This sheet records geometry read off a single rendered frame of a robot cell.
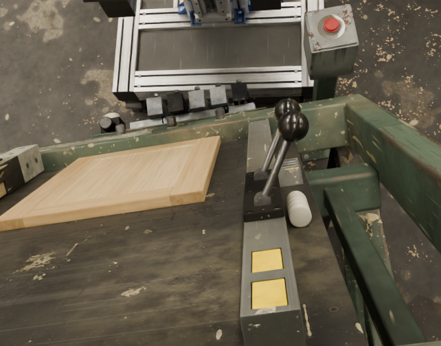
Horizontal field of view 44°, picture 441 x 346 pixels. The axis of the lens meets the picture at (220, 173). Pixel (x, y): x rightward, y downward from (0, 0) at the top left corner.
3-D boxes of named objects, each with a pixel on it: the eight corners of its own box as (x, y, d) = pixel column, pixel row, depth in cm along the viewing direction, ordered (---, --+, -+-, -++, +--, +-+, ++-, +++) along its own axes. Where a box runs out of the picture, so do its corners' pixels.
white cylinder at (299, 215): (312, 226, 71) (307, 206, 79) (310, 204, 71) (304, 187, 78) (290, 229, 72) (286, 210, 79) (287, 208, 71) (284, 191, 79)
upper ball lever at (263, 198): (273, 210, 71) (312, 114, 67) (273, 220, 67) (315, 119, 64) (245, 200, 71) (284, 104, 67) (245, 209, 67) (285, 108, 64)
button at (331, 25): (337, 20, 137) (338, 15, 135) (340, 33, 136) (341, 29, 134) (321, 22, 137) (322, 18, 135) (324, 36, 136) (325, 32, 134)
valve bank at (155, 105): (264, 95, 173) (259, 60, 150) (270, 136, 169) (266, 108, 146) (112, 120, 177) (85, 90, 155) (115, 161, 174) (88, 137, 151)
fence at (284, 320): (270, 134, 136) (268, 119, 135) (307, 352, 45) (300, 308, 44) (251, 137, 137) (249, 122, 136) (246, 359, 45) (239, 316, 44)
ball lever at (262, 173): (270, 184, 82) (303, 101, 79) (270, 191, 79) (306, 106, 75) (246, 176, 82) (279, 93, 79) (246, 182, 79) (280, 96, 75)
